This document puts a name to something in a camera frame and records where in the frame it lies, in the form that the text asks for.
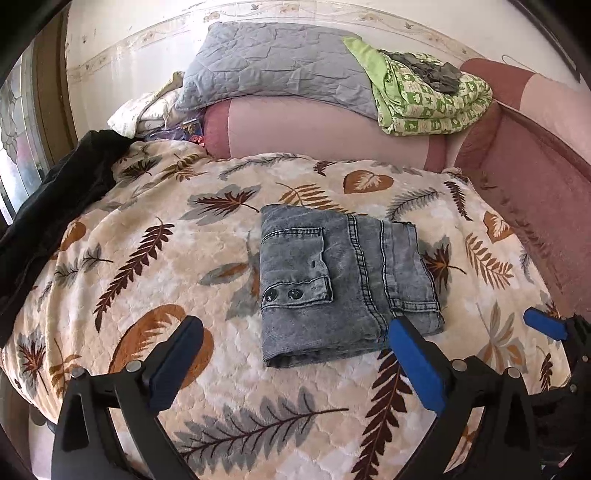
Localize grey quilted blanket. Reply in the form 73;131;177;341
174;22;384;121

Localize grey-blue denim pants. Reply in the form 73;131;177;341
257;203;446;368

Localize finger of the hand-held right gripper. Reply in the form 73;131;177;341
523;308;591;354

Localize green printed blanket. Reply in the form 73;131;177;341
342;36;494;137

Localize cream leaf-print blanket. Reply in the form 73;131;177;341
0;138;573;480

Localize small grey cloth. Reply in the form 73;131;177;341
385;51;462;95

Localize white crumpled cloth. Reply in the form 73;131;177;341
107;71;195;139

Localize black cloth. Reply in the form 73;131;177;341
0;129;134;348

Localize colourful small packets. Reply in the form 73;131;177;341
145;119;208;147

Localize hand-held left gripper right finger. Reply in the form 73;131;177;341
388;316;541;480

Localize patterned glass window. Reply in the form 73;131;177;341
0;60;52;222

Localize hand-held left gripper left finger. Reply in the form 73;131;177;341
51;315;205;480

